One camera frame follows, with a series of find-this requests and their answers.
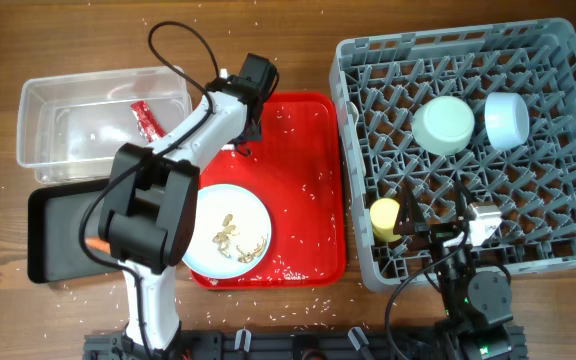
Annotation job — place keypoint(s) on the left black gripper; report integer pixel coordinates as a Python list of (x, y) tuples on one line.
[(254, 134)]

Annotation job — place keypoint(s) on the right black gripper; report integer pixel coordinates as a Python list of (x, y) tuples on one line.
[(438, 236)]

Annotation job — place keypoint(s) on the yellow plastic cup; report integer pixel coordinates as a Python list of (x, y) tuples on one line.
[(383, 215)]

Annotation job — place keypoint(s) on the mint green bowl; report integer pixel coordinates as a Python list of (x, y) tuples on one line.
[(443, 126)]

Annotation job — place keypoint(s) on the red snack wrapper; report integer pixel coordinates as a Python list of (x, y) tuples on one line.
[(148, 127)]

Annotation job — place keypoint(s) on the small light blue saucer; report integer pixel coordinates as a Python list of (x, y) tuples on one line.
[(506, 120)]

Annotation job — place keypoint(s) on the large light blue plate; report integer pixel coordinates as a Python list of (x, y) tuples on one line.
[(214, 203)]

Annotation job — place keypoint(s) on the peanut shells and rice pile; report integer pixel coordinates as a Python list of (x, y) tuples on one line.
[(240, 240)]

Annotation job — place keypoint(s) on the orange carrot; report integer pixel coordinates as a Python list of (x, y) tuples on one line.
[(98, 244)]

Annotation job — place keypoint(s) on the white plastic spoon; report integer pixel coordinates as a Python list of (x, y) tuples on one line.
[(353, 118)]

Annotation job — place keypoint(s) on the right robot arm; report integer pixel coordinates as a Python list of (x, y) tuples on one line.
[(478, 304)]

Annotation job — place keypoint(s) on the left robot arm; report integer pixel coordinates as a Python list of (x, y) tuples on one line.
[(148, 208)]

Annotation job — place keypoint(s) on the grey dishwasher rack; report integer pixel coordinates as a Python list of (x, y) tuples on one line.
[(390, 77)]

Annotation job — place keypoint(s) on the red plastic serving tray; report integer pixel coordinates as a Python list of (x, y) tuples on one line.
[(295, 170)]

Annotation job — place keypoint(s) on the clear plastic bin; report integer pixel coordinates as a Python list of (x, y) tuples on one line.
[(69, 127)]

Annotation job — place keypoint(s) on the black plastic tray bin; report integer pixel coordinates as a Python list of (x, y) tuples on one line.
[(54, 217)]

